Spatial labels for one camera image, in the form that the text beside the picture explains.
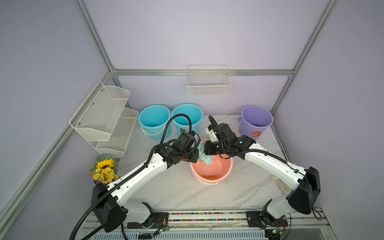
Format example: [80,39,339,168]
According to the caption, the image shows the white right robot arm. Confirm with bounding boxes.
[204,124,321,226]

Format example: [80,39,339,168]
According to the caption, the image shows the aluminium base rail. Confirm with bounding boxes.
[91,209,337,240]

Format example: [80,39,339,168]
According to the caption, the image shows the teal bucket being wiped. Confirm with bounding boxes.
[138,105,171,141]

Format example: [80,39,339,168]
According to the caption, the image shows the sunflower bouquet in vase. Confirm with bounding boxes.
[89,154,120,185]

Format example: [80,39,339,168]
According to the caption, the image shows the pink plastic bucket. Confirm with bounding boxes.
[190,139,234,185]

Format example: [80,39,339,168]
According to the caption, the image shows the white wire wall basket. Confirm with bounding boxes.
[187,65,232,97]

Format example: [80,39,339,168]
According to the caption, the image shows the white two-tier mesh shelf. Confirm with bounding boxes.
[69,82,139,158]

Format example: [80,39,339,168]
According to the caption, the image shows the black corrugated left cable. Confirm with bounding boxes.
[69,113,193,240]

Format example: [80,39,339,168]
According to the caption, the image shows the purple plastic bucket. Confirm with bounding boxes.
[238,106,274,140]

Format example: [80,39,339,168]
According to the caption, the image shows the teal bucket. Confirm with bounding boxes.
[172,104,204,134]

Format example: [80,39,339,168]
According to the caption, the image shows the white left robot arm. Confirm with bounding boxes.
[91,131,200,233]

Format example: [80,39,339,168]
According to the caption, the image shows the mint green microfibre cloth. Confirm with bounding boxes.
[198,143,213,166]

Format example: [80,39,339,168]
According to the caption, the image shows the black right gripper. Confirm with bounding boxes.
[201,141,230,155]

